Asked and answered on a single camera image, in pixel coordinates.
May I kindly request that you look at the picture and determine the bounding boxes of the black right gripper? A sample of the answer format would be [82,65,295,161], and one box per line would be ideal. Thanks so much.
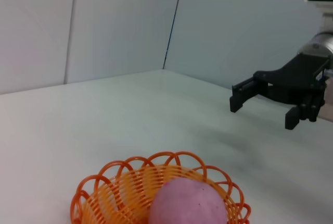
[229,52,330,130]

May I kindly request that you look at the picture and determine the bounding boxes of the pink plush peach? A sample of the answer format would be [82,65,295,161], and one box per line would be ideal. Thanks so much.
[147,177,229,224]

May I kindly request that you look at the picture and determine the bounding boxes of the orange woven plastic basket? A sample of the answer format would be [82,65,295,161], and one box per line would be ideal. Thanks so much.
[70,151,252,224]

